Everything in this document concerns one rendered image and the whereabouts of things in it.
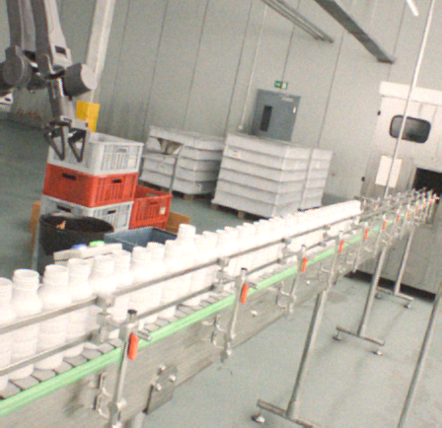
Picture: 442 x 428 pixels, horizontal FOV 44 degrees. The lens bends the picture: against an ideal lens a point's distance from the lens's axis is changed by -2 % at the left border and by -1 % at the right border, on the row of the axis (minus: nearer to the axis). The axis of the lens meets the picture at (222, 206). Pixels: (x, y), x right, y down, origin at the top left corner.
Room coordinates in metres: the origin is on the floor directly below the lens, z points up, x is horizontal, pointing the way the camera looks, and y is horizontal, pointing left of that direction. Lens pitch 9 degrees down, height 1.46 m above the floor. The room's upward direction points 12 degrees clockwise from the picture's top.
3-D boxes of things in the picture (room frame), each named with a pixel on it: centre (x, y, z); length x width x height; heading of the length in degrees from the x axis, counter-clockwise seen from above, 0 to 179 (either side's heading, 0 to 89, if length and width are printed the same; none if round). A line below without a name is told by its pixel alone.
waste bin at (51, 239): (3.24, 0.83, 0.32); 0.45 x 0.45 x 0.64
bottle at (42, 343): (0.84, 0.24, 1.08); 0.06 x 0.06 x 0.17
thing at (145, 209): (4.60, 0.74, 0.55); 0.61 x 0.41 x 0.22; 158
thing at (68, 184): (3.92, 0.95, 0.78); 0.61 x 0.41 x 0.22; 162
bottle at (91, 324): (0.95, 0.19, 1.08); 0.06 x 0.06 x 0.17
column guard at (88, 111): (11.27, 3.08, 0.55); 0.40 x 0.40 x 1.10; 65
